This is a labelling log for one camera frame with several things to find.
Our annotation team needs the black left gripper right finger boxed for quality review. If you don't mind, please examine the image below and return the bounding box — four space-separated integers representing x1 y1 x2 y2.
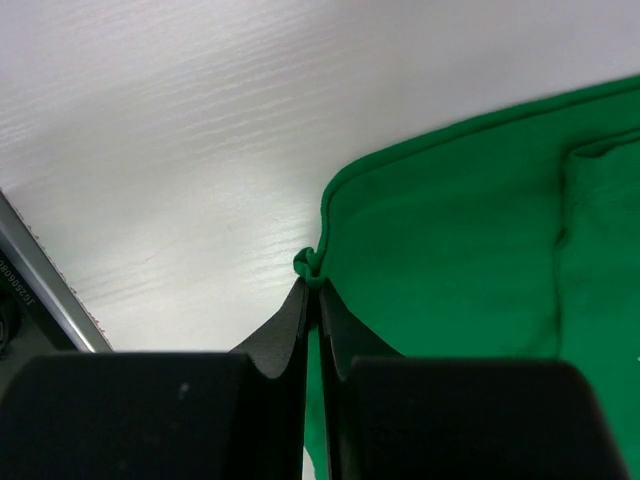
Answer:
319 287 629 479

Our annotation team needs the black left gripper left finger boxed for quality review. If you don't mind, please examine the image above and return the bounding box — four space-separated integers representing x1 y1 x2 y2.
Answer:
1 281 309 479

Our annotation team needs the green t shirt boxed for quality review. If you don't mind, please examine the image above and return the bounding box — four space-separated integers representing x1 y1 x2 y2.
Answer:
293 77 639 477

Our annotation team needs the aluminium mounting rail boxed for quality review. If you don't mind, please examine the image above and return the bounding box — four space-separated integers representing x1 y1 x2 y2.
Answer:
1 196 112 353

